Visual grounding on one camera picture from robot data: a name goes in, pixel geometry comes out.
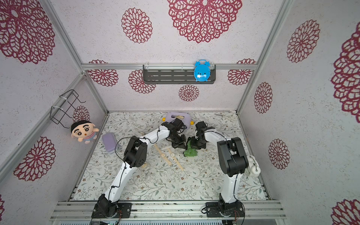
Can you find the cartoon boy plush doll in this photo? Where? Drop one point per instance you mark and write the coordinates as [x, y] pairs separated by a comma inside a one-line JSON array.
[[84, 131]]

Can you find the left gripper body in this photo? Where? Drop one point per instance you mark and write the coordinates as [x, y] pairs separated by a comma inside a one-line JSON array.
[[177, 141]]

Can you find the black wire rack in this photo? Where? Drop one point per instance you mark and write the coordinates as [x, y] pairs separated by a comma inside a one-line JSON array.
[[57, 113]]

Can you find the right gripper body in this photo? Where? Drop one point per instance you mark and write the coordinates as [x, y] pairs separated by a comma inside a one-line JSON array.
[[198, 142]]

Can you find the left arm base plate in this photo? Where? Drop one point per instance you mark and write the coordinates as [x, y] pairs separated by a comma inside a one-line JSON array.
[[118, 210]]

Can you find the white alarm clock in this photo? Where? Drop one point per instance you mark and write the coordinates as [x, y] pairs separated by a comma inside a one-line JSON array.
[[253, 168]]

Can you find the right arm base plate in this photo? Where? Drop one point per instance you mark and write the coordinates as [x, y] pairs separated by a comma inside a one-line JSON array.
[[224, 210]]

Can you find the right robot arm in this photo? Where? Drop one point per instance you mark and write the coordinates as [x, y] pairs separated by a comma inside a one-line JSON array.
[[232, 160]]

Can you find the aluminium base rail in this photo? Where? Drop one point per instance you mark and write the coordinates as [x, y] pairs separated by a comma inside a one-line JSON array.
[[169, 210]]

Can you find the purple pad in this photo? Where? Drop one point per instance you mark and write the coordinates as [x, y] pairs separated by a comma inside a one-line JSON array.
[[109, 142]]

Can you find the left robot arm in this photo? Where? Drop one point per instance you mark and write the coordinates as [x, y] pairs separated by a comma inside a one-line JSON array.
[[134, 157]]

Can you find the purple tissue box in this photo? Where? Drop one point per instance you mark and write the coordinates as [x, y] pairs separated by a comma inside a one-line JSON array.
[[184, 117]]

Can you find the green cleaning cloth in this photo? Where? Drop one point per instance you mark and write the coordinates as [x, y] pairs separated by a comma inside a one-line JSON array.
[[189, 151]]

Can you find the grey wall shelf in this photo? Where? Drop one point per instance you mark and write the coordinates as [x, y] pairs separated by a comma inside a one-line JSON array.
[[173, 76]]

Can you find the blue alarm clock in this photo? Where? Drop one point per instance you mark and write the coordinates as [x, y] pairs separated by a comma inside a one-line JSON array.
[[202, 71]]

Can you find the beige watch long diagonal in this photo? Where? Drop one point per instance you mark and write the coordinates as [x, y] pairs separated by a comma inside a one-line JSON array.
[[163, 155]]

